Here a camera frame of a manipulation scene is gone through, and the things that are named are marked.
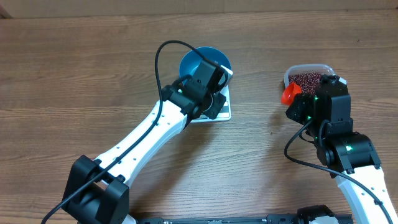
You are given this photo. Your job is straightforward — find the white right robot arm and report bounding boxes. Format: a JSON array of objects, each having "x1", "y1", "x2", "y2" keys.
[{"x1": 281, "y1": 75, "x2": 397, "y2": 223}]

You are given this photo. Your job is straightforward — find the clear plastic bean container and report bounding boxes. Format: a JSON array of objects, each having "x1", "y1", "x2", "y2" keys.
[{"x1": 284, "y1": 63, "x2": 336, "y2": 95}]

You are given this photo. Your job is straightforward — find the red plastic measuring scoop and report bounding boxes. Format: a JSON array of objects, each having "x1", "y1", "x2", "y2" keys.
[{"x1": 281, "y1": 82, "x2": 302, "y2": 105}]

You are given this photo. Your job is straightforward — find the beige cardboard back panel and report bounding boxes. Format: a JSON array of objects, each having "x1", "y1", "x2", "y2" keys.
[{"x1": 1, "y1": 0, "x2": 397, "y2": 19}]

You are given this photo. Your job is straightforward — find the red beans in container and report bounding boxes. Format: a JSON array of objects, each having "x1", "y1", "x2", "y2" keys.
[{"x1": 288, "y1": 72, "x2": 323, "y2": 95}]

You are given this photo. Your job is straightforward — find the blue metal bowl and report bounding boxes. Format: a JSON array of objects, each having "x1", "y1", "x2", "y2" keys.
[{"x1": 179, "y1": 47, "x2": 232, "y2": 77}]

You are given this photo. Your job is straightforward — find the white digital kitchen scale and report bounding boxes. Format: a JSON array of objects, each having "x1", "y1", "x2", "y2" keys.
[{"x1": 192, "y1": 85, "x2": 232, "y2": 123}]

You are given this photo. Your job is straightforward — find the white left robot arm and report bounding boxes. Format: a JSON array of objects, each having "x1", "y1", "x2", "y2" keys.
[{"x1": 61, "y1": 60, "x2": 233, "y2": 223}]

